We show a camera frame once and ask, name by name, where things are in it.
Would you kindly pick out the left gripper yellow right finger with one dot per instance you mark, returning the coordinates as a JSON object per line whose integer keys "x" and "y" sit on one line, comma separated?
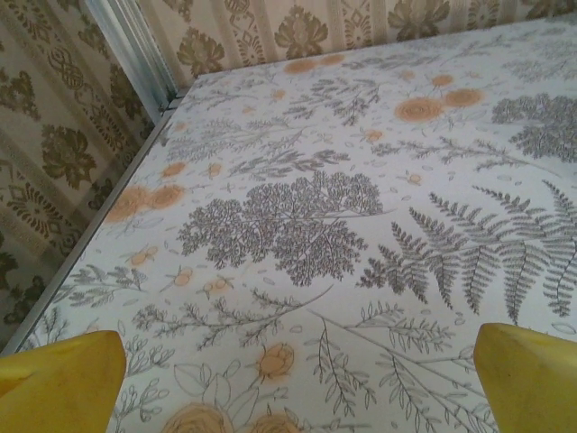
{"x": 532, "y": 383}

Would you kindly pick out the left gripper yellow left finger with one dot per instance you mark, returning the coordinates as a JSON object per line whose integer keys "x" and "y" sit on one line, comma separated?
{"x": 54, "y": 388}

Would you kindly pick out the aluminium side rail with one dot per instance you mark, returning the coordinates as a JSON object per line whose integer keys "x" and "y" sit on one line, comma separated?
{"x": 92, "y": 221}

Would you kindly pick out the aluminium frame post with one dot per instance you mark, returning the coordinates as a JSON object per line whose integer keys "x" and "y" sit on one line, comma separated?
{"x": 130, "y": 49}

